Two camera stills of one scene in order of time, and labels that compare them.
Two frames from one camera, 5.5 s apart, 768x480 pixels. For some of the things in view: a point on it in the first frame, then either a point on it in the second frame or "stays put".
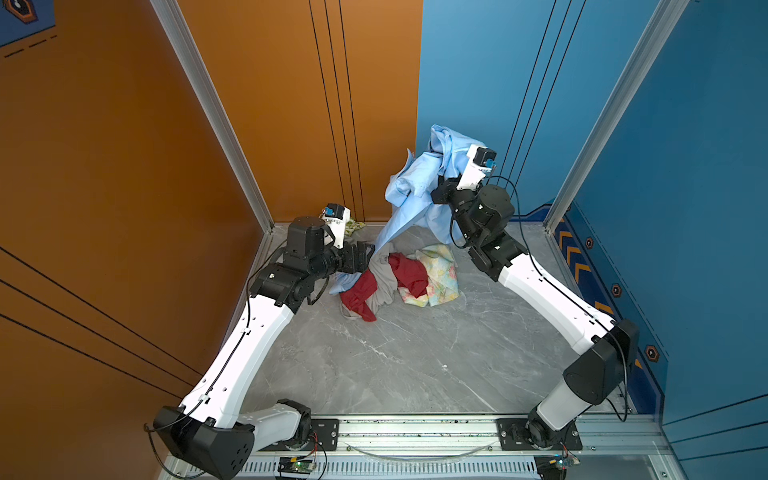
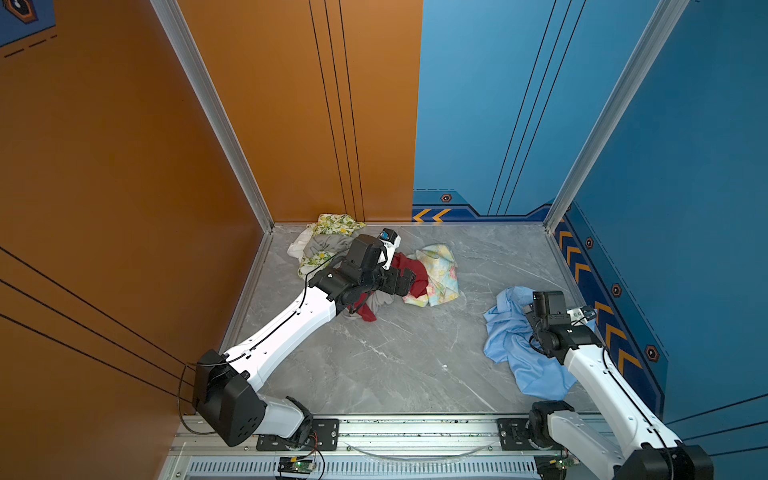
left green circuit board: (296, 465) stays put
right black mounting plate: (513, 436) stays put
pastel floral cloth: (441, 273) stays put
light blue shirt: (420, 220) -> (510, 329)
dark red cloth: (411, 277) stays put
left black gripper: (361, 260) -> (404, 281)
